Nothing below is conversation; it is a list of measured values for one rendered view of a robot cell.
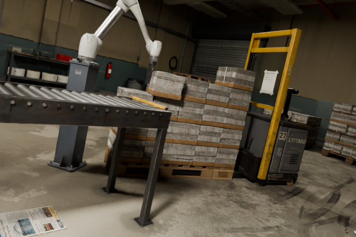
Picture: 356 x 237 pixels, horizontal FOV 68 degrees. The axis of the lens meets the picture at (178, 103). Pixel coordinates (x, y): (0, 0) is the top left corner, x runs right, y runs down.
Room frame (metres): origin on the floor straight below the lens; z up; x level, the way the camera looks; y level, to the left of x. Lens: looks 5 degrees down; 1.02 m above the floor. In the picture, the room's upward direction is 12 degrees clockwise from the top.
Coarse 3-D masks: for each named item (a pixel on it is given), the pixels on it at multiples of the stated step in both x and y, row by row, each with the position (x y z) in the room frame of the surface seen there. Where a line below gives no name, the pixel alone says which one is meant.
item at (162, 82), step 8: (160, 72) 2.51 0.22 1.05; (152, 80) 2.63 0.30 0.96; (160, 80) 2.51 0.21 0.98; (168, 80) 2.53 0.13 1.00; (176, 80) 2.55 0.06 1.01; (184, 80) 2.57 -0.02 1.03; (152, 88) 2.57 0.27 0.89; (160, 88) 2.52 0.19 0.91; (168, 88) 2.54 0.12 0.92; (176, 88) 2.57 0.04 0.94; (160, 96) 2.54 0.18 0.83
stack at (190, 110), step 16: (128, 96) 2.45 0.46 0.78; (144, 96) 2.51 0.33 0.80; (176, 112) 2.68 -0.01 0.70; (192, 112) 2.76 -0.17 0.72; (208, 112) 2.85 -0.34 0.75; (224, 112) 2.94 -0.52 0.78; (128, 128) 2.48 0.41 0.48; (144, 128) 2.54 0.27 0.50; (176, 128) 2.69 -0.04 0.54; (192, 128) 2.77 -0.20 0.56; (208, 128) 2.86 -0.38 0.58; (112, 144) 2.55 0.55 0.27; (128, 144) 2.50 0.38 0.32; (144, 144) 2.56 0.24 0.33; (176, 144) 2.71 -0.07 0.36; (176, 160) 2.74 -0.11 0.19; (192, 160) 2.82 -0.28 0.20; (208, 160) 2.90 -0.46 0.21; (144, 176) 2.59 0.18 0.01; (160, 176) 2.66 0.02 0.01; (176, 176) 2.74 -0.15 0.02; (192, 176) 2.83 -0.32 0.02; (208, 176) 2.92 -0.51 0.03
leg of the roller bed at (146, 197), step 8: (160, 136) 1.75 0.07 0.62; (160, 144) 1.75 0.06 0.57; (160, 152) 1.76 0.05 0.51; (152, 160) 1.77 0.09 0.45; (160, 160) 1.77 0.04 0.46; (152, 168) 1.76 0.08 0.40; (152, 176) 1.75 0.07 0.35; (152, 184) 1.76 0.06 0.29; (152, 192) 1.77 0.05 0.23; (144, 200) 1.77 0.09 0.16; (152, 200) 1.78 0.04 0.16; (144, 208) 1.76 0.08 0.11; (144, 216) 1.75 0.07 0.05
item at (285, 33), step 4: (264, 32) 3.48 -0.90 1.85; (268, 32) 3.42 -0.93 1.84; (272, 32) 3.35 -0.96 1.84; (276, 32) 3.29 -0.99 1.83; (280, 32) 3.23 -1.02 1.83; (284, 32) 3.17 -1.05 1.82; (288, 32) 3.12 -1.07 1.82; (256, 36) 3.61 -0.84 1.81; (260, 36) 3.54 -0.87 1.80; (264, 36) 3.47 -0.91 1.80; (268, 36) 3.41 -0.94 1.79; (272, 36) 3.35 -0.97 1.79; (276, 36) 3.31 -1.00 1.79; (280, 36) 3.26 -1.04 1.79; (284, 36) 3.22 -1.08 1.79
